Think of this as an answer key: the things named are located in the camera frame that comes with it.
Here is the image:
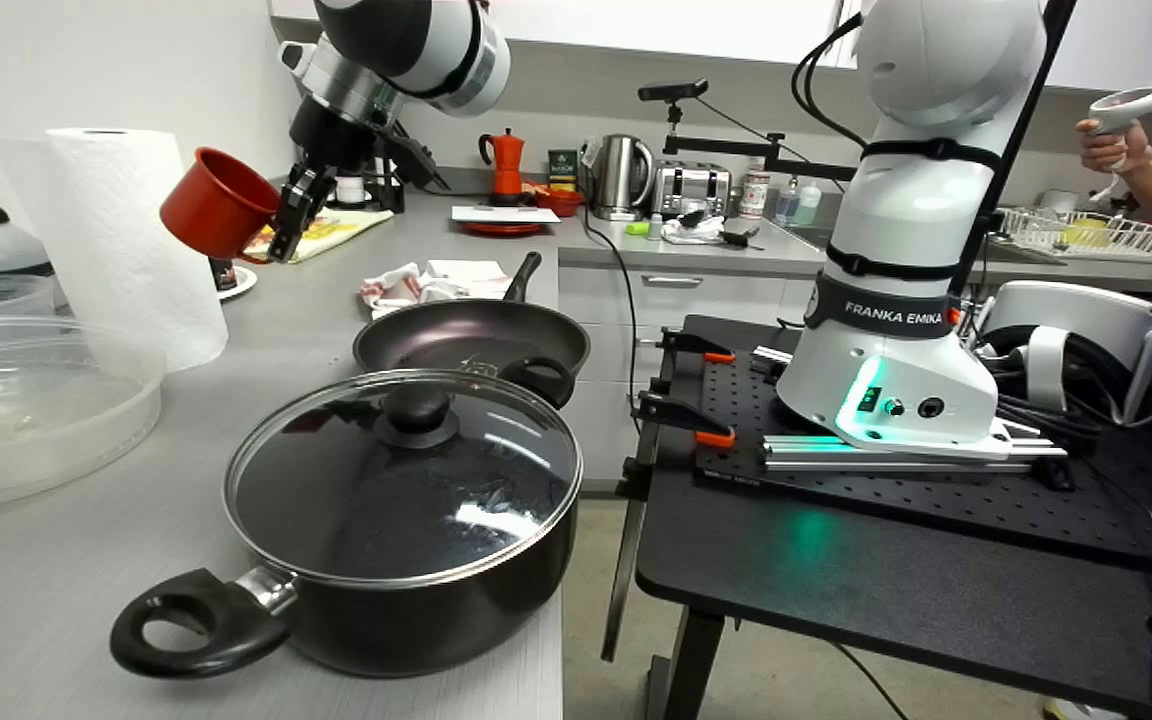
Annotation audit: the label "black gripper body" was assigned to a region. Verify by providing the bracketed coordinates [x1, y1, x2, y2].
[282, 92, 405, 209]

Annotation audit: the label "red cup with handle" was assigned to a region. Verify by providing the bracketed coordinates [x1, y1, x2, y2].
[154, 142, 286, 263]

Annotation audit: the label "white VR controller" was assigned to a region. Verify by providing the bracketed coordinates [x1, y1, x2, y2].
[1085, 80, 1152, 137]

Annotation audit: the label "person hand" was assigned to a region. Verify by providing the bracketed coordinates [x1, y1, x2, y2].
[1077, 115, 1152, 178]

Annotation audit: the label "yellow patterned cloth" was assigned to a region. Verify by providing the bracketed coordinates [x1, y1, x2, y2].
[241, 202, 394, 267]

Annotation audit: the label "small white saucer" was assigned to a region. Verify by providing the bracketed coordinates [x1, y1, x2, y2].
[212, 263, 259, 307]

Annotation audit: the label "red moka pot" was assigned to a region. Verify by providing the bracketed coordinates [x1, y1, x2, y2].
[474, 127, 533, 209]

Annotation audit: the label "white red-striped dish towel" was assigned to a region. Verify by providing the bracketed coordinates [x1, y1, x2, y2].
[356, 257, 515, 321]

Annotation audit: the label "flat white box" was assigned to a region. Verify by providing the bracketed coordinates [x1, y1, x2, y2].
[449, 199, 562, 226]

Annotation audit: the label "red plate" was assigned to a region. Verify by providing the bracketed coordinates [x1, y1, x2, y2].
[453, 215, 557, 245]

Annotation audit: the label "white paper towel roll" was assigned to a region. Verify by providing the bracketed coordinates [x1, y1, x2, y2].
[31, 125, 231, 374]

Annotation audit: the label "dark frying pan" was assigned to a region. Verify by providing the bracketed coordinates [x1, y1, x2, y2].
[347, 246, 597, 389]

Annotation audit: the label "small red bowl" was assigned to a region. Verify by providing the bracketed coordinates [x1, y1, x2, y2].
[539, 183, 587, 219]

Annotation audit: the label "steel electric kettle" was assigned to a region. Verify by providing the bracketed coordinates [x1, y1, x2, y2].
[582, 131, 660, 223]

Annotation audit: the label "glass pot lid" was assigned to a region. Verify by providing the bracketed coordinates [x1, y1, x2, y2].
[220, 367, 587, 593]

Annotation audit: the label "clear plastic bowl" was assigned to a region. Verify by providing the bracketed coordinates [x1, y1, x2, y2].
[0, 313, 166, 514]

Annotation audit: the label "silver toaster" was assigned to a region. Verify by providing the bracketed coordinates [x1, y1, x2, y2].
[655, 155, 736, 223]

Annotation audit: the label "clear plastic bottle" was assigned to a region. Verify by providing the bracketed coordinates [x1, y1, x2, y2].
[786, 172, 827, 231]
[736, 167, 775, 223]

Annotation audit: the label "black cooking pot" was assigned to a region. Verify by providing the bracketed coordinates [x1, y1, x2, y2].
[107, 357, 587, 682]

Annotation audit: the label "black clamp with orange tip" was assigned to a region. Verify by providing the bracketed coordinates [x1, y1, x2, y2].
[652, 323, 745, 370]
[637, 389, 745, 454]

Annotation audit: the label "aluminium rails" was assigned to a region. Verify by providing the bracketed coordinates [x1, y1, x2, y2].
[757, 429, 1072, 475]

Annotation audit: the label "black table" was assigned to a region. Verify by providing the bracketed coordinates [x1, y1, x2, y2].
[597, 313, 1152, 720]

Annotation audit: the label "black perforated mounting board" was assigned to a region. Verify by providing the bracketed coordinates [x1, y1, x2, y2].
[686, 314, 1152, 570]

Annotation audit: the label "white VR headset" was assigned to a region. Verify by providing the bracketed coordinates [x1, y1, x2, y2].
[973, 276, 1152, 429]

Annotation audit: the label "dish rack with dishes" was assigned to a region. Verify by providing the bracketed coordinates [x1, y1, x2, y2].
[1000, 194, 1152, 263]

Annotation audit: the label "black stand camera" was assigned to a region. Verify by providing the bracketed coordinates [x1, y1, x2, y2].
[637, 75, 711, 108]

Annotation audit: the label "white wall cabinets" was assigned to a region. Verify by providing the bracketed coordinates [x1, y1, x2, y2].
[268, 0, 1152, 105]

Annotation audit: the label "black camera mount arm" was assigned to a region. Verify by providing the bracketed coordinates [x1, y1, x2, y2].
[660, 94, 859, 183]

